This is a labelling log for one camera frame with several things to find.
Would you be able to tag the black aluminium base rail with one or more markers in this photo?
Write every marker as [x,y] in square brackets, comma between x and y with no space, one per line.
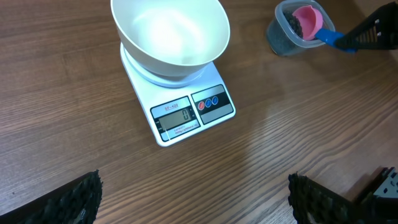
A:
[379,198]

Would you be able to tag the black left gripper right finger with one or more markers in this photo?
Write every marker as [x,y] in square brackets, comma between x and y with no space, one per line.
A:
[314,203]

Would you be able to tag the white digital kitchen scale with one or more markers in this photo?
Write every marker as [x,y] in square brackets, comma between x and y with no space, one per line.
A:
[179,107]

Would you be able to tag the clear container of black beans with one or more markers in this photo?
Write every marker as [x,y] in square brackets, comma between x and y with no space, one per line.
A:
[282,38]

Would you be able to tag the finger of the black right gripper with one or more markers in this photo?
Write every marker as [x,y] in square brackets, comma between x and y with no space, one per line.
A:
[377,32]

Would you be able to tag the pink scoop with blue handle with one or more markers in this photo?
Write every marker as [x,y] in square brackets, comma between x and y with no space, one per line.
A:
[311,22]

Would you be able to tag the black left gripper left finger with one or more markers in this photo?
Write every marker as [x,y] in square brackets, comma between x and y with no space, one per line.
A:
[75,202]

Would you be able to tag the white plastic bowl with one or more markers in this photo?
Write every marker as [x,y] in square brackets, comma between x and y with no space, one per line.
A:
[172,37]

